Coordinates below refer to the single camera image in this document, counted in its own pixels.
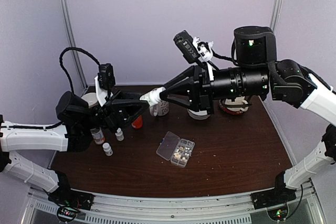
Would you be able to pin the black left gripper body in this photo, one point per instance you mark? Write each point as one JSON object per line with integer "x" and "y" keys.
{"x": 105, "y": 122}

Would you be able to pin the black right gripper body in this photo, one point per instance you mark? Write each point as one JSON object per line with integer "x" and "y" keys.
{"x": 252, "y": 81}

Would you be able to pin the orange pill bottle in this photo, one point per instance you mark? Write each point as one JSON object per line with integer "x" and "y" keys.
{"x": 138, "y": 123}

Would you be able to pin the grey-capped orange label bottle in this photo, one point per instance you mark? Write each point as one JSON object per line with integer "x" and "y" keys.
{"x": 98, "y": 136}

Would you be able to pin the small white pill bottle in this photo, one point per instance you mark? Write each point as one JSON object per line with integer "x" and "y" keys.
{"x": 107, "y": 149}

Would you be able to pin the clear plastic pill organizer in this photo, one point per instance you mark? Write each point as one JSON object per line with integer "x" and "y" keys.
{"x": 172, "y": 143}

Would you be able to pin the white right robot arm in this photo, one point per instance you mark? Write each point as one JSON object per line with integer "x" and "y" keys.
{"x": 304, "y": 91}

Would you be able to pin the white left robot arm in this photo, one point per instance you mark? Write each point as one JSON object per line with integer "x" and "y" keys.
{"x": 71, "y": 134}

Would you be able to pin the white pills in organizer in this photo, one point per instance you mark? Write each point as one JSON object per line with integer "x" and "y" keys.
{"x": 180, "y": 157}

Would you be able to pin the white ceramic bowl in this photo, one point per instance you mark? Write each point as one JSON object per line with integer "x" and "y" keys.
{"x": 91, "y": 99}

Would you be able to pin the red saucer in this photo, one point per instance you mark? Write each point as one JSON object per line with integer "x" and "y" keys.
{"x": 237, "y": 106}

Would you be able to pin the white scalloped dish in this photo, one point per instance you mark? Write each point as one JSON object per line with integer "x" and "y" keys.
{"x": 199, "y": 115}

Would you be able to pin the yellow-lined patterned mug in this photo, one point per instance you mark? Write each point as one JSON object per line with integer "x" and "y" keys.
{"x": 160, "y": 109}

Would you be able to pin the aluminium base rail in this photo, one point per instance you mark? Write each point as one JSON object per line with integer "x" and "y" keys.
{"x": 235, "y": 208}

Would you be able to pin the aluminium frame post left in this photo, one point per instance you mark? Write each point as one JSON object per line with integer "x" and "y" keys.
{"x": 72, "y": 43}

